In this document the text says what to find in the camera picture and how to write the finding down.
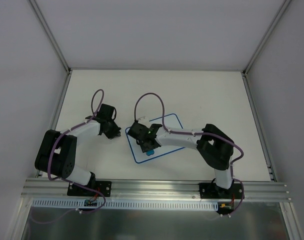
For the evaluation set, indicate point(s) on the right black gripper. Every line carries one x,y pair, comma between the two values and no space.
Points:
145,145

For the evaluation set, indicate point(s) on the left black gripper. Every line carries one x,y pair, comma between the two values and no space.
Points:
113,131

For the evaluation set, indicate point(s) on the blue foam whiteboard eraser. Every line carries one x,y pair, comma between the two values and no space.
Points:
151,152

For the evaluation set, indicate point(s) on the blue-framed small whiteboard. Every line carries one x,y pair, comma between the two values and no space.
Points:
171,120

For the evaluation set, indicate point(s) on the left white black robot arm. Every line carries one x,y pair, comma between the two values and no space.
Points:
61,151

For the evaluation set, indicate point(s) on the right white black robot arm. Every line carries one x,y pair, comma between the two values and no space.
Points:
212,144

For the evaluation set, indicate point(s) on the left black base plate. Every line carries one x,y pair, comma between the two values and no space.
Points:
90,190

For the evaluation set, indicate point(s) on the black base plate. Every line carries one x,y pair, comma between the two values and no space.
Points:
209,190
90,190

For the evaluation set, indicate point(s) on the white slotted cable duct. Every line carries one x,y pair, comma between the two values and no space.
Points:
126,204

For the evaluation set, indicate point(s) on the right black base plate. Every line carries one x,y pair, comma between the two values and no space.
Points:
209,190

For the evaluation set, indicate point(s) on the aluminium extrusion rail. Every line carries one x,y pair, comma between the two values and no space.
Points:
169,190

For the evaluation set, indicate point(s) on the left aluminium frame post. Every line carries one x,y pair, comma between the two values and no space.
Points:
49,34

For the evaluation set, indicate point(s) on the aluminium frame post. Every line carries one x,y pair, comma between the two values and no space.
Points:
49,34
267,34

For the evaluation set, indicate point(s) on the right aluminium frame post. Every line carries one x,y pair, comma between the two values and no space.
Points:
267,34

